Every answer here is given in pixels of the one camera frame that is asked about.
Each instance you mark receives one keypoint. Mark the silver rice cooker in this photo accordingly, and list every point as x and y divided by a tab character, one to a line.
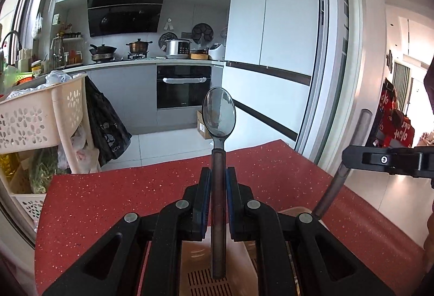
177	49

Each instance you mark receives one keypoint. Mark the kitchen faucet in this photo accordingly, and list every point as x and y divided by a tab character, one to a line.
10	47

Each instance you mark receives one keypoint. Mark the copper stock pot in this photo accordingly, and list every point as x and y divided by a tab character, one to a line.
139	46

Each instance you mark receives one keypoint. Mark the small cardboard box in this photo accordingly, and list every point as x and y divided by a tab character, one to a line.
200	125

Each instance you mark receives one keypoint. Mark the dark handled metal spoon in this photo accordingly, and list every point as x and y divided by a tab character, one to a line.
219	115

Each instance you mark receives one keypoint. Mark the black range hood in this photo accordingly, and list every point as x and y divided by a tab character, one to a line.
107	17

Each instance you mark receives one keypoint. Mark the pink plastic storage cart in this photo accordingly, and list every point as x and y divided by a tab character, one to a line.
46	117

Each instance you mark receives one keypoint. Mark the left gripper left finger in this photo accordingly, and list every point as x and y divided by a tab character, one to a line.
141	255

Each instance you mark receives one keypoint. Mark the black built-in oven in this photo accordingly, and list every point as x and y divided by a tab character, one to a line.
182	85

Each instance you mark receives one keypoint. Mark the black hanging bag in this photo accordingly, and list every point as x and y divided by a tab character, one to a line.
109	133

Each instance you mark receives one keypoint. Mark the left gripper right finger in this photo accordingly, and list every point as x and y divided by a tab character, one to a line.
295	255

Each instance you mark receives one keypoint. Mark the black wok on stove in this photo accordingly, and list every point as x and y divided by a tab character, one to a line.
102	53

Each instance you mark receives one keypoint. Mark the red decoration rack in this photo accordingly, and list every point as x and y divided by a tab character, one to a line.
391	128

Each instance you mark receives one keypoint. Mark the white refrigerator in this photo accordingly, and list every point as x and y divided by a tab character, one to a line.
270	58

